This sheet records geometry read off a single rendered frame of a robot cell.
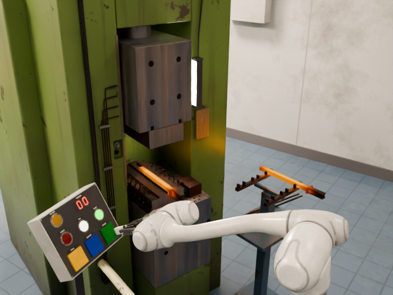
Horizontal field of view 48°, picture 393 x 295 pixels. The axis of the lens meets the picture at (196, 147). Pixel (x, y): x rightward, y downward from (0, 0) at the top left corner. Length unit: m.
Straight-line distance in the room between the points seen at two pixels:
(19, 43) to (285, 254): 1.67
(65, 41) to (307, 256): 1.30
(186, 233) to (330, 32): 3.47
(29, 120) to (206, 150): 0.98
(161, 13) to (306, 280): 1.41
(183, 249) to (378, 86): 2.83
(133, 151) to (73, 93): 0.79
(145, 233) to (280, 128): 3.76
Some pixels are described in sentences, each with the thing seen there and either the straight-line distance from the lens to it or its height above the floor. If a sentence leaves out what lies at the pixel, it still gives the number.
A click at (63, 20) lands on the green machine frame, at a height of 1.88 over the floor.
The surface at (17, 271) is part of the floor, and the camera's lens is 3.60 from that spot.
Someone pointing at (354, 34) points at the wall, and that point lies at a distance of 4.63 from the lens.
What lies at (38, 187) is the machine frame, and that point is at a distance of 2.66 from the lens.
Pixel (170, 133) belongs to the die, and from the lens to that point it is 2.19.
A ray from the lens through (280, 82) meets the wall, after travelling 5.01.
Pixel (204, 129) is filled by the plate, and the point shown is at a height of 1.23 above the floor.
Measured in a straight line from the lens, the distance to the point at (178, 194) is 2.27.
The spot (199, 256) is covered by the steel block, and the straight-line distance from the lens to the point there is 2.62.
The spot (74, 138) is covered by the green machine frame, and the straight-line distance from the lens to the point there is 2.11.
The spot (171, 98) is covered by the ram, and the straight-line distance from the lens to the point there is 2.13.
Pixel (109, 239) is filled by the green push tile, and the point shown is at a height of 0.99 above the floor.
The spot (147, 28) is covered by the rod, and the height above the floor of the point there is 1.80.
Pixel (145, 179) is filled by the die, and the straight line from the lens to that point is 2.47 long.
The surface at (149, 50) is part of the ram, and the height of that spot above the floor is 1.74.
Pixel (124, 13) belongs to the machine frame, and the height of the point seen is 1.89.
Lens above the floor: 2.17
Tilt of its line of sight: 25 degrees down
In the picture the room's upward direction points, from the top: straight up
